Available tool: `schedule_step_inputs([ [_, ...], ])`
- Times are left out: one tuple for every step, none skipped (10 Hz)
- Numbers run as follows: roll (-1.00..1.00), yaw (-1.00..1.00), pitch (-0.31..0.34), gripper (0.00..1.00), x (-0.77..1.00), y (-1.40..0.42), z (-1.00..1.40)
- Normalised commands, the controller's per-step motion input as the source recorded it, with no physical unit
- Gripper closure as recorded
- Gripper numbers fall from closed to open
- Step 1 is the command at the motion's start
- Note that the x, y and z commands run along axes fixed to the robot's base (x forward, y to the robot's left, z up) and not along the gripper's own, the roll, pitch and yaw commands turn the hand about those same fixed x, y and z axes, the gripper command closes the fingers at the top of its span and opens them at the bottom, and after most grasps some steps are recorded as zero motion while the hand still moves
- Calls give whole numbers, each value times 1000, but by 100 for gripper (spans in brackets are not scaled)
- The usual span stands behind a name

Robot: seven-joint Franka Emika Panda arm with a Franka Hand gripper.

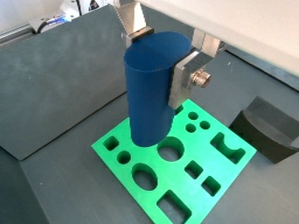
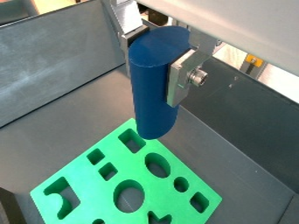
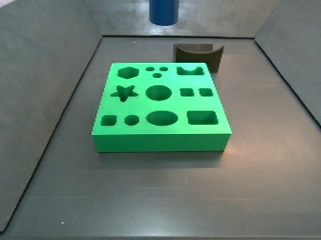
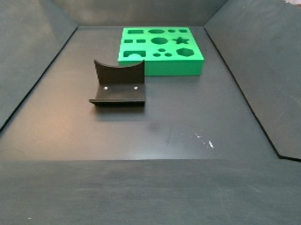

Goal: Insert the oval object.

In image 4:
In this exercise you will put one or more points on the black curved holder stand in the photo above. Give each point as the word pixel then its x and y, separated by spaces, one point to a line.
pixel 119 78

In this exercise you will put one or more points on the green shape sorter block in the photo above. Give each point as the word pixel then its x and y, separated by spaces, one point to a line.
pixel 166 48

